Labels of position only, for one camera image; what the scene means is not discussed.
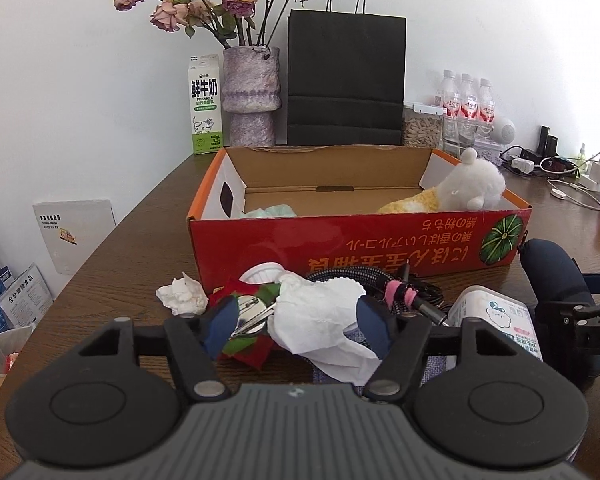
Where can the black upright device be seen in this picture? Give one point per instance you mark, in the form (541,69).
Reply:
(547,140)

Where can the white and yellow plush toy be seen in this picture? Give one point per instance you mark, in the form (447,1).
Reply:
(470,185)

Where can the pale green packet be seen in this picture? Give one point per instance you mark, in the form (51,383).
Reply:
(272,211)

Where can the white tissue pack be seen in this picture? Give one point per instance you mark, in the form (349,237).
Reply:
(495,315)

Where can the white round speaker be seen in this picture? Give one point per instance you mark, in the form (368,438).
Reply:
(505,129)

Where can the clear drinking glass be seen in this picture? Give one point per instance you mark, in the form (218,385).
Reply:
(455,141)

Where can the white printed tin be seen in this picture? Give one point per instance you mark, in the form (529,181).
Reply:
(490,152)

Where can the white wall charger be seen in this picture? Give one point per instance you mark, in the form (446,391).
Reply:
(597,175)

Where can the white plug adapter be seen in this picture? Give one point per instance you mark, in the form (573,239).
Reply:
(522,165)

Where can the red label water bottle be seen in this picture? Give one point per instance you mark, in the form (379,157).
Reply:
(447,95)
(468,102)
(486,107)

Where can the silver metal clip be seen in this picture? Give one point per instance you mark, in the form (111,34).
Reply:
(252,317)

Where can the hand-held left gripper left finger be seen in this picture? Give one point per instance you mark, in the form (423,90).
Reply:
(222,325)

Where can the white and green milk carton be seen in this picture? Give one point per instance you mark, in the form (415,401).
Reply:
(205,110)

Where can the black paper bag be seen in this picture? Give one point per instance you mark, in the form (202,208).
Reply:
(345,60)

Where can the crumpled white tissue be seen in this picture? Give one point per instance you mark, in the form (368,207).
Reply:
(182,295)

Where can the white paper napkin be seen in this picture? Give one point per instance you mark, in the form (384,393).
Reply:
(320,320)

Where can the clear plastic bag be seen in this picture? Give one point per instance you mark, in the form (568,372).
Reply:
(2,352)

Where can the white printed carton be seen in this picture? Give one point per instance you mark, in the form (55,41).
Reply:
(27,295)

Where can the black power strip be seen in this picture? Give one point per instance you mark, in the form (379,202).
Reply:
(555,164)

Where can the clear snack jar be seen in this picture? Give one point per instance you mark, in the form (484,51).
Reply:
(422,130)

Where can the red and green wrapper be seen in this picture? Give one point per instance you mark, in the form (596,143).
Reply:
(252,355)

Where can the white leaning panel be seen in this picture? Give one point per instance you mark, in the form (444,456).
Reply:
(80,230)

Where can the small green spray bottle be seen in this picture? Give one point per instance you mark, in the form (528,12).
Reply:
(582,156)

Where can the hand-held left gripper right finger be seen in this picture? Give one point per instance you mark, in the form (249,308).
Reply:
(375,327)

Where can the purple textured vase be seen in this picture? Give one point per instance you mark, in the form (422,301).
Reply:
(250,90)

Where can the large white ribbed cap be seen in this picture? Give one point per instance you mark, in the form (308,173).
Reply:
(260,272)

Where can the red cardboard box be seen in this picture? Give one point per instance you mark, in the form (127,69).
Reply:
(330,252)

